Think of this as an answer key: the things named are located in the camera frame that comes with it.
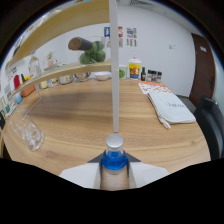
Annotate blue liquid bottle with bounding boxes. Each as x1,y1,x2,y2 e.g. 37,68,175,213
100,133,129,176

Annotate white vase with flowers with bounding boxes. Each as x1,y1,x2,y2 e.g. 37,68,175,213
46,49,56,68

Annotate orange white paper mat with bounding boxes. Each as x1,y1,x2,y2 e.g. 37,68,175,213
138,81,173,95

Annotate two-tier wooden shelf rack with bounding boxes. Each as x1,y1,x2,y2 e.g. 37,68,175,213
4,0,122,134

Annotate clear glass with ice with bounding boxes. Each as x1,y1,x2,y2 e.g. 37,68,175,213
9,114,46,153

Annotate brown door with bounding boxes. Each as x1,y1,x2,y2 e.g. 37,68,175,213
188,32,217,108

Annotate glass jar of limes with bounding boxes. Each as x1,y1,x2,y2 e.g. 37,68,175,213
68,36,107,65

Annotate multicolour wall poster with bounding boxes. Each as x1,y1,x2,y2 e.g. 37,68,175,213
126,27,138,39

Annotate dark sauce bottle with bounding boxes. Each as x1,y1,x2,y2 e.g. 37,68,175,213
140,66,147,82

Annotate yellow red tub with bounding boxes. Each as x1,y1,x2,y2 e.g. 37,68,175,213
128,57,142,80

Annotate white cup green contents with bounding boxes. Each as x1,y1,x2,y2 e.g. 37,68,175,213
118,64,128,80

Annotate black office chair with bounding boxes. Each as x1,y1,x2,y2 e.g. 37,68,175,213
194,96,224,161

